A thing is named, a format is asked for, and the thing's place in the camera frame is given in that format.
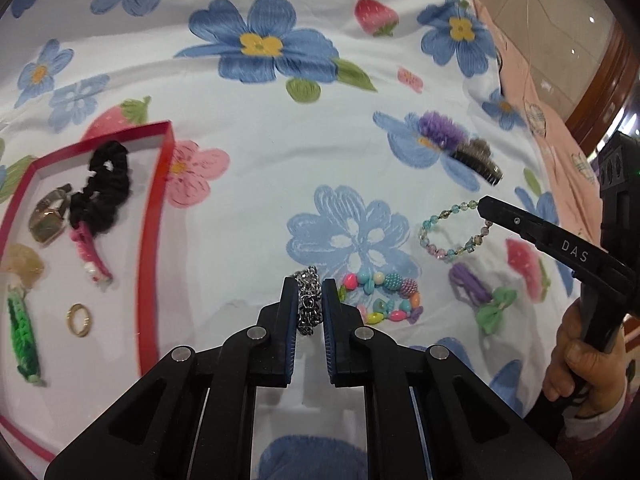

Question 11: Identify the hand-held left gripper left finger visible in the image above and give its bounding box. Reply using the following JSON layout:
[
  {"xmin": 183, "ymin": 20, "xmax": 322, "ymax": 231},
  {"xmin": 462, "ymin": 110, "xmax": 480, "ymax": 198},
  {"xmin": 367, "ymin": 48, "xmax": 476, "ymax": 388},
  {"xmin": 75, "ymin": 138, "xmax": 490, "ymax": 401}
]
[{"xmin": 44, "ymin": 276, "xmax": 298, "ymax": 480}]

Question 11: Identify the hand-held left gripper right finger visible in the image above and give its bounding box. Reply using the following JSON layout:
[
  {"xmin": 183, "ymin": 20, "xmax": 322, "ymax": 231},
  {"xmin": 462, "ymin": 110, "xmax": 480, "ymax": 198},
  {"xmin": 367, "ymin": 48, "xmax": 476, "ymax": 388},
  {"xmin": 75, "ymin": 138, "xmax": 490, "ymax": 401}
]
[{"xmin": 321, "ymin": 277, "xmax": 576, "ymax": 480}]

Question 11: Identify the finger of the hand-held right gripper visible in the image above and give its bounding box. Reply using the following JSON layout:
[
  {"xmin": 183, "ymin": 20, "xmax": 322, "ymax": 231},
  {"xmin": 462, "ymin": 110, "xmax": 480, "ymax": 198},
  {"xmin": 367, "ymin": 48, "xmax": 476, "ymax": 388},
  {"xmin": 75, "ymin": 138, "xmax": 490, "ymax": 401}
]
[{"xmin": 477, "ymin": 196, "xmax": 638, "ymax": 291}]

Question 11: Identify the silver chain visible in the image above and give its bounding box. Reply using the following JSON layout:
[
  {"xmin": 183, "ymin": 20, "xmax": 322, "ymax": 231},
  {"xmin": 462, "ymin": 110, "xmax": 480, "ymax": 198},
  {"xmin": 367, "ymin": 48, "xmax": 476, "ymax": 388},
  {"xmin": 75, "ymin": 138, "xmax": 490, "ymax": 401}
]
[{"xmin": 292, "ymin": 266, "xmax": 324, "ymax": 337}]

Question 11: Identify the pastel glass bead bracelet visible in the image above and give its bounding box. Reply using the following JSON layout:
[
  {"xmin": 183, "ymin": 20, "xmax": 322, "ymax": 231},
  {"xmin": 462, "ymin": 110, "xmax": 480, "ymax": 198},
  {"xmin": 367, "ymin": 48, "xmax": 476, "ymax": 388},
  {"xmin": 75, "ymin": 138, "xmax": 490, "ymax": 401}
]
[{"xmin": 419, "ymin": 201, "xmax": 494, "ymax": 262}]

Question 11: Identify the red shallow box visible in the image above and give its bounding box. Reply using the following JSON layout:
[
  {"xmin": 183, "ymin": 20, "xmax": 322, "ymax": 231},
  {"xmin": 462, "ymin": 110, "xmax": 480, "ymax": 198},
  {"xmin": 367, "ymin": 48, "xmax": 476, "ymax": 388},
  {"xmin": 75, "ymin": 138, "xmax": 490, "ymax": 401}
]
[{"xmin": 0, "ymin": 121, "xmax": 176, "ymax": 461}]

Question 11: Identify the pink hair clip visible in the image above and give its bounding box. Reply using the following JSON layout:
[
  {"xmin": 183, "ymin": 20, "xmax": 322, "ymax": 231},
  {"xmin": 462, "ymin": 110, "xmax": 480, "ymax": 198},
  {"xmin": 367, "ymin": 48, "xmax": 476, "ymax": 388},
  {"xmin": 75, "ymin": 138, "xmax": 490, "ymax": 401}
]
[{"xmin": 70, "ymin": 227, "xmax": 114, "ymax": 287}]

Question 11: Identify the gold ring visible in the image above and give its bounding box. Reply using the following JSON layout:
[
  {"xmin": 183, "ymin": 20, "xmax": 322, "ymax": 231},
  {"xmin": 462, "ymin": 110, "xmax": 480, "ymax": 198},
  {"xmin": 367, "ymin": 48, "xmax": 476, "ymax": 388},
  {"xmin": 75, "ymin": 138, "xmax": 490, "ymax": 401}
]
[{"xmin": 66, "ymin": 303, "xmax": 94, "ymax": 339}]

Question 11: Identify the black scrunchie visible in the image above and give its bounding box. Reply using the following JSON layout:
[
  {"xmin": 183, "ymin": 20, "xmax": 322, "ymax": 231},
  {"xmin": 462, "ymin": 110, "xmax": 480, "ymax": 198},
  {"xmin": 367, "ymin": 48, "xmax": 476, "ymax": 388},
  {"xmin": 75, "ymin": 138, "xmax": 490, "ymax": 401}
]
[{"xmin": 67, "ymin": 141, "xmax": 133, "ymax": 236}]

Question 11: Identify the green woven bracelet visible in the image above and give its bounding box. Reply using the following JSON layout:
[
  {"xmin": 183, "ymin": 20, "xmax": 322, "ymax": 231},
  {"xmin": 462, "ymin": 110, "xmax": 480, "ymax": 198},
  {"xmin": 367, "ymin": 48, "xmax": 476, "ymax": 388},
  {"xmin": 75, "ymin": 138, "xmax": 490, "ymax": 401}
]
[{"xmin": 6, "ymin": 284, "xmax": 47, "ymax": 387}]

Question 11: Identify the gold square wristwatch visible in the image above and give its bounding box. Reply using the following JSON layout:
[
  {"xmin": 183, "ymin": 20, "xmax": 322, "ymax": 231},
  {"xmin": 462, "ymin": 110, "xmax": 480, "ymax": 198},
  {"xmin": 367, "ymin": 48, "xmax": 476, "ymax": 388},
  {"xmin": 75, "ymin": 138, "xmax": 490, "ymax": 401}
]
[{"xmin": 28, "ymin": 185, "xmax": 73, "ymax": 247}]

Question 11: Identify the yellow claw hair clip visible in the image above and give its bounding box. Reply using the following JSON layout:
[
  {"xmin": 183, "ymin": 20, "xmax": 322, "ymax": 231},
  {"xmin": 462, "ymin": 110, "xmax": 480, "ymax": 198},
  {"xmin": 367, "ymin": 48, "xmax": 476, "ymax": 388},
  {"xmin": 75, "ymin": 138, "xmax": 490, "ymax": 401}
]
[{"xmin": 0, "ymin": 244, "xmax": 46, "ymax": 291}]

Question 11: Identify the person's right forearm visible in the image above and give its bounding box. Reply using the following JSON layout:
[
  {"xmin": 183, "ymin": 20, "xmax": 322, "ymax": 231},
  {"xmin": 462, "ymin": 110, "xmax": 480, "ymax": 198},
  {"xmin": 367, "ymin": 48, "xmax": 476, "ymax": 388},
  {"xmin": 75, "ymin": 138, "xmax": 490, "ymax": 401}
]
[{"xmin": 562, "ymin": 392, "xmax": 640, "ymax": 480}]

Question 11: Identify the person's right hand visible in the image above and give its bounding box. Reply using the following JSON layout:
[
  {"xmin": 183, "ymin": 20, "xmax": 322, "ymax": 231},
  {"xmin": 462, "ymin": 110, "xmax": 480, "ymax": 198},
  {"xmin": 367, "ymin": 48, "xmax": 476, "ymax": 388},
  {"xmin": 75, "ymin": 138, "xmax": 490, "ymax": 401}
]
[{"xmin": 542, "ymin": 302, "xmax": 632, "ymax": 418}]

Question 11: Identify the green bow hair clip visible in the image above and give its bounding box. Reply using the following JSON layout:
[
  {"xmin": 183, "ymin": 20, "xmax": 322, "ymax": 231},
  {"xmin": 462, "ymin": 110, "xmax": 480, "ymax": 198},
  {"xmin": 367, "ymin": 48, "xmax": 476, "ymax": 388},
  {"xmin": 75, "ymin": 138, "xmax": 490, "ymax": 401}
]
[{"xmin": 475, "ymin": 287, "xmax": 519, "ymax": 336}]

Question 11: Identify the pink printed blanket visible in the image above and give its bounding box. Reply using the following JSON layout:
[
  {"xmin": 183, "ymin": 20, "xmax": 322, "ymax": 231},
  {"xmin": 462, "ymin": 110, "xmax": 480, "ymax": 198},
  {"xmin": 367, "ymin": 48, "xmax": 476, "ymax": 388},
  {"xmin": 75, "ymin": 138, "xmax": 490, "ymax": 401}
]
[{"xmin": 470, "ymin": 0, "xmax": 608, "ymax": 261}]

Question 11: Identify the dark claw hair clip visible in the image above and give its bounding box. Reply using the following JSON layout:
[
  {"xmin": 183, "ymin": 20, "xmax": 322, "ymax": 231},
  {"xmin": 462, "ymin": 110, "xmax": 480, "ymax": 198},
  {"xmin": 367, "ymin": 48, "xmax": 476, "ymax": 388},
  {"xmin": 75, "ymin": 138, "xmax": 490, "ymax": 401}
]
[{"xmin": 449, "ymin": 137, "xmax": 504, "ymax": 186}]

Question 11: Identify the purple scrunchie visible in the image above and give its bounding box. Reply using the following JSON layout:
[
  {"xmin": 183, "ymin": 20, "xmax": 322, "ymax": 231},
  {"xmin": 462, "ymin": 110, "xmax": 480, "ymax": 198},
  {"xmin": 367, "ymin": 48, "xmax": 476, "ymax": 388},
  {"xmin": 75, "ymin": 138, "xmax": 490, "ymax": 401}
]
[{"xmin": 417, "ymin": 111, "xmax": 469, "ymax": 151}]

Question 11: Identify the floral bed sheet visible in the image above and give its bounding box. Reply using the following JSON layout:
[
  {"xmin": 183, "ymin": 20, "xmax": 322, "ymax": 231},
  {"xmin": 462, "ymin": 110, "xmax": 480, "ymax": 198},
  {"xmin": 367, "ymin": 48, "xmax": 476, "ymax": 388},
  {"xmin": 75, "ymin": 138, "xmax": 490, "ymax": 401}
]
[{"xmin": 0, "ymin": 0, "xmax": 591, "ymax": 480}]

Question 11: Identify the colourful chunky bead bracelet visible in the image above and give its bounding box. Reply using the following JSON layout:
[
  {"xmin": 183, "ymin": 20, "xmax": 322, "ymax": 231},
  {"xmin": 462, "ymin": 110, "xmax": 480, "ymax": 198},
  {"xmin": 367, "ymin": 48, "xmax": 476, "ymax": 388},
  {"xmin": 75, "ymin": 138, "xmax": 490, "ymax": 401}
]
[{"xmin": 337, "ymin": 270, "xmax": 424, "ymax": 326}]

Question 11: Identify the purple hair tie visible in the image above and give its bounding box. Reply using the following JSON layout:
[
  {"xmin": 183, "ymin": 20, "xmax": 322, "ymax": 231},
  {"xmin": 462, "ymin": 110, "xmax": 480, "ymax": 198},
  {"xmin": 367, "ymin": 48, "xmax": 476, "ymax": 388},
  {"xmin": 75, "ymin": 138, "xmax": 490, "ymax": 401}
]
[{"xmin": 448, "ymin": 262, "xmax": 489, "ymax": 307}]

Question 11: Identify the wooden bed frame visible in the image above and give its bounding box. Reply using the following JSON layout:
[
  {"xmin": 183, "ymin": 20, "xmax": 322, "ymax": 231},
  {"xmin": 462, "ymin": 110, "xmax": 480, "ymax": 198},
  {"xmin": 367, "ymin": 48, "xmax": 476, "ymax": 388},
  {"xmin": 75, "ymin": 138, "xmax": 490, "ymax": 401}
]
[{"xmin": 565, "ymin": 10, "xmax": 640, "ymax": 161}]

